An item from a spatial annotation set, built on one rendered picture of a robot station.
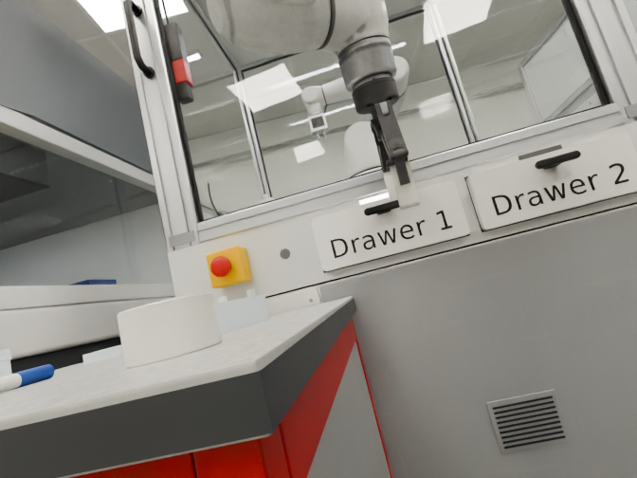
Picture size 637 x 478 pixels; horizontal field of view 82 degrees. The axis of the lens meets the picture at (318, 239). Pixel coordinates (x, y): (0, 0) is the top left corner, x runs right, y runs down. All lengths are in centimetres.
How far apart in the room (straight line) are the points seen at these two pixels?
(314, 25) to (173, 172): 46
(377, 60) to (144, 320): 51
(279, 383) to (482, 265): 63
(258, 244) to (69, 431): 63
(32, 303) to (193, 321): 79
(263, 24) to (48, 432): 51
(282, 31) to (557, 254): 61
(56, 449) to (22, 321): 84
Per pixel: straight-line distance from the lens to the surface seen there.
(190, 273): 84
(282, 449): 20
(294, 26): 60
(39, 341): 105
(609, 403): 87
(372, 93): 64
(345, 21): 65
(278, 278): 77
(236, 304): 51
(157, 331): 28
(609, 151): 87
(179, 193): 88
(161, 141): 93
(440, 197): 75
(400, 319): 75
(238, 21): 58
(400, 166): 58
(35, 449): 21
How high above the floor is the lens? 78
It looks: 8 degrees up
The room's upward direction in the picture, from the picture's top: 14 degrees counter-clockwise
